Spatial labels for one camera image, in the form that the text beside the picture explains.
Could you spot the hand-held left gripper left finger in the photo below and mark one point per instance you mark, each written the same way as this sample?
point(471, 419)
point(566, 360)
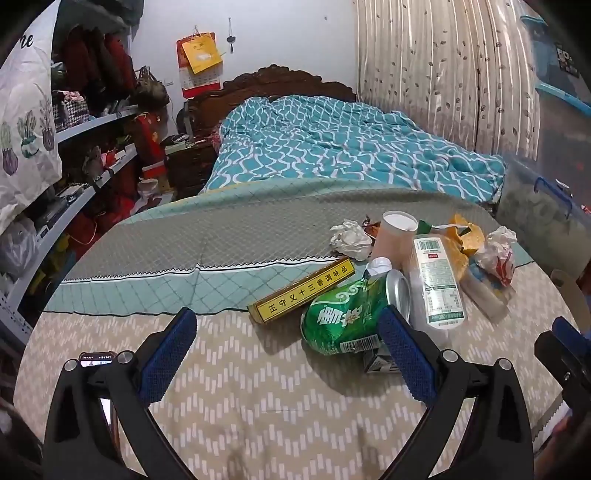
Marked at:
point(168, 355)

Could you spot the grey plastic bag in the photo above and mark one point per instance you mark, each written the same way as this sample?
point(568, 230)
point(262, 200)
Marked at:
point(16, 249)

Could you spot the beige waste bin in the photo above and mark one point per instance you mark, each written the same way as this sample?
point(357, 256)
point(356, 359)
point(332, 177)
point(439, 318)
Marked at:
point(570, 290)

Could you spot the houndstooth bag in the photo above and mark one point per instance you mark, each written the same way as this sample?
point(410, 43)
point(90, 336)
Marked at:
point(69, 110)

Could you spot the yellow wall calendar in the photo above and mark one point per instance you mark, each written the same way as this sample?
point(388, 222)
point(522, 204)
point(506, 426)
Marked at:
point(201, 55)

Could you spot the crumpled white tissue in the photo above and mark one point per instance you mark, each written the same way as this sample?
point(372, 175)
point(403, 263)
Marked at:
point(351, 240)

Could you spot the hanging wall ornament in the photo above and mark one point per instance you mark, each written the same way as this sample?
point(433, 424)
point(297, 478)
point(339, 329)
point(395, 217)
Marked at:
point(231, 39)

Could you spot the translucent plastic tube packet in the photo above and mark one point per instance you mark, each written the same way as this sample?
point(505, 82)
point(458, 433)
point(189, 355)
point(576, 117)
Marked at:
point(485, 300)

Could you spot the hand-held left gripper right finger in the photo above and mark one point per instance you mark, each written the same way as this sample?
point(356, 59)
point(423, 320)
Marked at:
point(406, 355)

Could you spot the clear storage box blue latch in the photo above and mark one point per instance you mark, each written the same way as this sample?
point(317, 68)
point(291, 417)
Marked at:
point(531, 217)

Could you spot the brown printed snack wrapper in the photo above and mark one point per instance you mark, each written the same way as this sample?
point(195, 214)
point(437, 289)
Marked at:
point(369, 225)

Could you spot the crumpled red and white wrapper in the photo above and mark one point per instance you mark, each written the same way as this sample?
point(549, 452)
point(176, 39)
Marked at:
point(496, 258)

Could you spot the clear bottle with white label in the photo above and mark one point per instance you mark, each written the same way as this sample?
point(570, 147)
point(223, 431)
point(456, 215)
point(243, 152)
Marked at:
point(436, 286)

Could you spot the small white plastic bottle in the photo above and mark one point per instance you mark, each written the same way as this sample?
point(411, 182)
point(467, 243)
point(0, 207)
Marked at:
point(379, 265)

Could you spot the small cupped orange peel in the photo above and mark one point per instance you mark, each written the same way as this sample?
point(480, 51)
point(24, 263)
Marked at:
point(471, 233)

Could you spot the grey metal shelf unit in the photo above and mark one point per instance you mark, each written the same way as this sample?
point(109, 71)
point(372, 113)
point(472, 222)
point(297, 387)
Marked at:
point(74, 203)

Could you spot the small white carton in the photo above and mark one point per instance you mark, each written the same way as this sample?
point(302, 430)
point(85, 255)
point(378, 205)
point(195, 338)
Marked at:
point(376, 362)

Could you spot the carved wooden headboard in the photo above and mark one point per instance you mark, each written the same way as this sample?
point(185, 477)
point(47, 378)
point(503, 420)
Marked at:
point(249, 85)

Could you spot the beige and teal quilted bedspread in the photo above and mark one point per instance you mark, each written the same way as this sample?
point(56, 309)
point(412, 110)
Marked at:
point(258, 392)

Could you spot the long yellow cardboard box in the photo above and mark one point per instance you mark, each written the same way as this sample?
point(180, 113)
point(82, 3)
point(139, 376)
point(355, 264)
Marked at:
point(300, 295)

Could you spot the dark wooden nightstand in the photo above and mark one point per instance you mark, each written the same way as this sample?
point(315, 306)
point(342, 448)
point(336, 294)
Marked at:
point(189, 166)

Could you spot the red wall calendar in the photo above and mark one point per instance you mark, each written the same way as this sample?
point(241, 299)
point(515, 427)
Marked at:
point(198, 85)

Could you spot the large blue-lidded storage box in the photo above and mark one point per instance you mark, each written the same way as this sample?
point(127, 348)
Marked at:
point(563, 134)

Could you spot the brown handbag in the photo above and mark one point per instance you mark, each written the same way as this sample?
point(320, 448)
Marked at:
point(150, 90)

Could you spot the dark red hanging clothes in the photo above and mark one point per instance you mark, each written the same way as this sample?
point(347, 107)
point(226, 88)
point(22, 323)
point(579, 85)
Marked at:
point(92, 60)

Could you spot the small blue-lidded storage box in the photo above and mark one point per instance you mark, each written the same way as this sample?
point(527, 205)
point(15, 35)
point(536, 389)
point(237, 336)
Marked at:
point(549, 50)

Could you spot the teal patterned quilt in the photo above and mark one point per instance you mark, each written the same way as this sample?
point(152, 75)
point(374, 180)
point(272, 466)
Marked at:
point(323, 143)

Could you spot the green crushed drink can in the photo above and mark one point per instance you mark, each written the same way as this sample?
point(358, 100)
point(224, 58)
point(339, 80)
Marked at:
point(341, 318)

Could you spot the leaf print curtain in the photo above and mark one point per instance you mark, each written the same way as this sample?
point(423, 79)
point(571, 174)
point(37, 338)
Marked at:
point(434, 69)

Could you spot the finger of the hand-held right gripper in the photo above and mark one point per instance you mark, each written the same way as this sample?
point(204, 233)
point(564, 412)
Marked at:
point(565, 328)

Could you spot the white plant print cloth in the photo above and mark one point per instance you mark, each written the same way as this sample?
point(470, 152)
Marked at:
point(23, 115)

